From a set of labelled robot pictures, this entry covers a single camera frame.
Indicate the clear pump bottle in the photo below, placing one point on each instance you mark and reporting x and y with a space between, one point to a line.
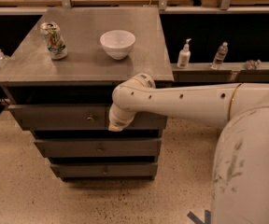
3 58

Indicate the clear plastic water bottle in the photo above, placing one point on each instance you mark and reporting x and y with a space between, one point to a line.
220 56

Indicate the crumpled foil wrapper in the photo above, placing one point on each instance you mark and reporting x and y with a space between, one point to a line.
252 65

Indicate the grey middle drawer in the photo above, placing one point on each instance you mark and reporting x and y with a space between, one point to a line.
76 148

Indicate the crushed soda can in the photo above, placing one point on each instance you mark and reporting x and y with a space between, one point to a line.
56 46

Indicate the white ceramic bowl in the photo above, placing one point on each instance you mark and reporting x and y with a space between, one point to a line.
117 43

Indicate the grey drawer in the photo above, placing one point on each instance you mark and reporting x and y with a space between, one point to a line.
76 148
103 170
61 117

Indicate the grey top drawer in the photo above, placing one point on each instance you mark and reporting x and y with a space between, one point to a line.
61 117

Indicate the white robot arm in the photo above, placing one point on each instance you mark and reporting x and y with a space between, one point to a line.
240 176

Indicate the grey bottom drawer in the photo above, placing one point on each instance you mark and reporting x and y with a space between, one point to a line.
103 170

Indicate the white lotion pump bottle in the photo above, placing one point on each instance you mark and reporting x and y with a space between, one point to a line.
184 55

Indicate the grey drawer cabinet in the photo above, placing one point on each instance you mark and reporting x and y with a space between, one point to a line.
87 75

